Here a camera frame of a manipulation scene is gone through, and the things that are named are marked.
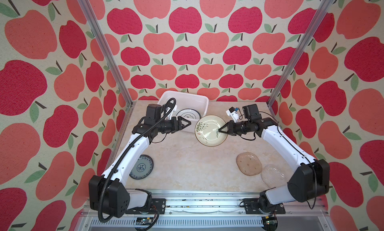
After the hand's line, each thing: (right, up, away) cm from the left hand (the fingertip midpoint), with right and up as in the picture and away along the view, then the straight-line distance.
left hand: (189, 125), depth 74 cm
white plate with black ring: (-1, +7, +35) cm, 36 cm away
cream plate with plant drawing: (+9, -3, +7) cm, 12 cm away
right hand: (+18, -3, +6) cm, 19 cm away
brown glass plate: (+35, -24, +14) cm, 45 cm away
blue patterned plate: (-28, -26, +13) cm, 40 cm away
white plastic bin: (-3, +17, +36) cm, 40 cm away
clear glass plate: (+49, -30, +12) cm, 58 cm away
